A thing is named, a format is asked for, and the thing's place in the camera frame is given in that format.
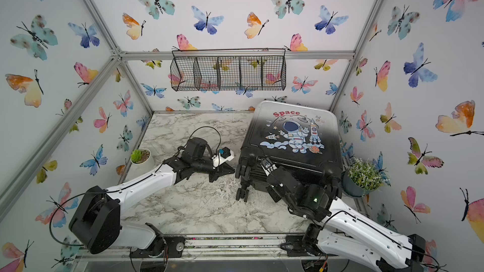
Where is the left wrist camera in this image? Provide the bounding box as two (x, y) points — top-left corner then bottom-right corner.
(212, 147), (234, 167)

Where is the black wire wall basket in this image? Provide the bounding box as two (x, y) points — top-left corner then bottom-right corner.
(169, 48), (287, 92)

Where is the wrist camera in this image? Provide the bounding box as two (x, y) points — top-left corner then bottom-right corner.
(212, 147), (234, 167)
(260, 158), (277, 177)

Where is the flowering plant in grey pot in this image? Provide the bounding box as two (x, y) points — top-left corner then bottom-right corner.
(342, 158), (385, 198)

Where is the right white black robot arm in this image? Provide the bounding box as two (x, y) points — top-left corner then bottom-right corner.
(262, 161), (441, 271)

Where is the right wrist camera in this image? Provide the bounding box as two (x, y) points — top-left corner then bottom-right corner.
(260, 158), (277, 177)

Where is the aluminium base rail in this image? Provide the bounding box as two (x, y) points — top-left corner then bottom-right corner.
(73, 233), (396, 262)

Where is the silver black space suitcase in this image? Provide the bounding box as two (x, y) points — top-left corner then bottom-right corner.
(236, 100), (343, 200)

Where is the small succulent in white pot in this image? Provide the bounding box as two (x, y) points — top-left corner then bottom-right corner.
(130, 149), (153, 165)

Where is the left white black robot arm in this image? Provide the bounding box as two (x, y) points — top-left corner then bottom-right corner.
(60, 137), (235, 258)

